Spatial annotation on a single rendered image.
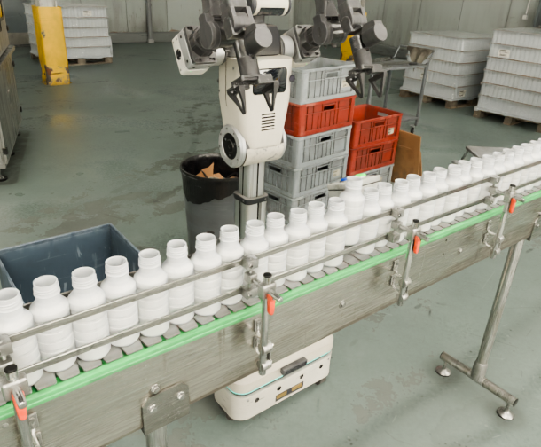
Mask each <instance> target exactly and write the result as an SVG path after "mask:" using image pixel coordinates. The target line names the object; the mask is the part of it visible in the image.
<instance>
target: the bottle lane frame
mask: <svg viewBox="0 0 541 447"><path fill-rule="evenodd" d="M523 199H525V202H524V203H522V202H519V201H517V202H516V204H515V207H514V211H513V213H509V211H508V215H507V218H506V223H505V227H504V230H503V233H502V235H503V236H504V241H502V242H501V244H500V251H501V250H503V249H505V248H507V247H510V246H512V245H514V244H516V243H518V242H520V241H522V240H524V239H526V238H528V237H529V236H530V234H531V230H532V227H533V224H534V222H535V221H536V219H537V218H538V217H540V216H541V190H540V191H538V192H534V193H532V194H530V195H528V196H523ZM503 208H504V205H503V206H499V207H498V208H493V209H492V210H490V211H486V212H485V213H483V214H480V215H478V216H473V217H472V218H469V219H466V220H465V221H463V222H460V223H459V222H458V223H456V224H454V225H451V226H450V227H447V228H445V229H444V228H443V229H442V230H440V231H435V232H434V233H432V234H429V235H427V234H426V236H427V237H429V238H430V241H429V242H426V241H424V240H422V241H421V242H420V246H419V252H418V253H417V254H415V253H413V255H412V263H411V268H410V272H409V278H410V279H411V281H412V284H411V285H410V286H409V288H408V293H407V294H408V295H409V296H410V295H412V294H415V293H417V292H418V291H420V290H422V289H424V288H426V287H429V286H432V285H433V284H435V283H437V282H439V281H441V280H443V279H445V278H448V277H449V276H451V275H453V274H455V273H457V272H459V271H462V270H464V269H465V268H467V267H469V266H471V265H473V264H475V263H478V262H480V261H481V260H483V259H485V258H487V257H489V256H490V247H486V246H485V244H484V242H483V238H484V234H485V233H488V230H486V227H487V224H488V221H490V220H491V221H492V222H491V226H490V231H491V232H493V233H496V234H497V230H498V225H499V221H500V218H501V215H502V212H503ZM488 236H489V237H488V238H487V241H486V242H487V244H488V245H490V246H493V244H494V241H493V237H494V235H491V234H489V235H488ZM407 247H408V243H407V244H405V245H402V246H401V245H399V247H397V248H394V249H390V250H389V251H388V252H385V253H380V255H376V256H374V257H371V256H370V259H367V260H365V261H359V263H357V264H354V265H349V267H348V268H345V269H343V270H338V269H337V271H336V272H335V273H332V274H330V275H328V274H325V277H322V278H319V279H315V278H314V281H312V282H309V283H308V284H305V285H304V284H302V283H301V286H299V287H296V288H295V289H289V288H287V289H288V291H287V292H285V293H283V294H280V296H281V297H283V302H281V303H279V302H277V301H276V300H275V309H274V313H273V315H270V320H269V334H268V340H269V341H270V342H272V343H273V351H272V352H271V355H270V359H271V360H272V363H273V364H274V363H276V362H278V361H279V360H281V359H283V358H285V357H288V356H290V355H292V354H293V353H295V352H297V351H299V350H301V349H304V348H306V347H308V346H309V345H311V344H313V343H315V342H317V341H320V340H322V339H324V338H325V337H327V336H329V335H331V334H333V333H336V332H338V331H340V330H341V329H343V328H346V327H348V326H350V325H353V324H355V323H356V322H358V321H360V320H362V319H364V318H367V317H369V316H371V315H372V314H374V313H376V312H378V311H380V310H383V309H385V308H387V307H388V306H390V305H392V304H394V303H396V302H397V300H396V294H398V292H397V291H396V290H394V289H393V288H392V286H391V285H390V284H389V283H390V279H391V275H394V274H395V272H394V271H392V269H393V263H394V261H395V260H397V259H398V260H399V263H398V267H397V273H398V274H400V275H403V269H404V261H405V257H406V252H407ZM259 299H260V298H259ZM260 300H261V301H260V302H259V303H257V304H255V305H252V306H247V305H246V304H245V303H244V304H245V305H246V308H245V309H243V310H239V311H237V312H233V311H231V310H230V313H231V314H230V315H228V316H225V317H223V318H216V317H214V316H213V317H214V319H215V320H214V321H212V322H210V323H207V324H205V325H200V324H199V323H197V322H196V323H197V325H198V327H197V328H194V329H192V330H190V331H187V332H183V331H182V330H181V329H179V331H180V334H179V335H177V336H174V337H172V338H169V339H165V338H164V337H162V336H161V338H162V341H161V342H159V343H156V344H154V345H152V346H150V347H146V345H144V343H142V346H143V349H141V350H139V351H137V352H134V353H132V354H129V355H127V354H126V353H125V352H124V351H122V354H123V357H121V358H119V359H116V360H114V361H112V362H110V363H106V362H105V361H104V360H103V359H101V362H102V365H101V366H99V367H97V368H94V369H92V370H89V371H87V372H85V371H84V370H83V369H82V368H79V371H80V374H79V375H76V376H74V377H72V378H70V379H67V380H61V379H60V378H59V377H56V381H57V383H56V384H54V385H52V386H49V387H48V388H44V389H41V390H37V389H36V388H35V387H32V394H30V395H27V396H25V398H26V400H27V415H28V414H31V413H33V412H36V414H37V418H38V423H39V427H37V428H36V430H35V432H36V433H37V432H41V436H42V440H43V446H41V447H106V446H107V445H109V444H111V443H114V442H116V441H118V440H120V439H122V438H123V437H125V436H127V435H130V434H132V433H134V432H136V431H138V430H139V429H141V428H143V418H142V407H141V406H142V405H143V403H144V402H145V400H146V398H147V397H149V396H150V395H153V394H156V393H158V392H159V391H161V390H163V389H165V388H168V387H170V386H172V385H175V384H177V383H178V382H180V381H182V382H183V383H185V384H187V385H188V386H189V405H190V404H193V403H195V402H197V401H199V400H200V399H202V398H204V397H206V396H209V395H211V394H213V393H215V392H216V391H218V390H220V389H222V388H225V387H227V386H229V385H231V384H232V383H234V382H236V381H238V380H241V379H243V378H245V377H247V376H248V375H250V374H252V373H255V372H257V371H259V369H258V367H257V364H256V362H257V361H258V360H259V355H258V354H257V353H256V352H255V348H254V349H253V337H254V336H256V332H254V320H255V319H257V318H261V317H262V301H263V300H262V299H260ZM0 447H22V444H21V440H20V433H19V430H18V426H17V422H16V418H15V414H14V410H13V407H12V400H11V401H9V402H6V404H4V405H1V406H0Z"/></svg>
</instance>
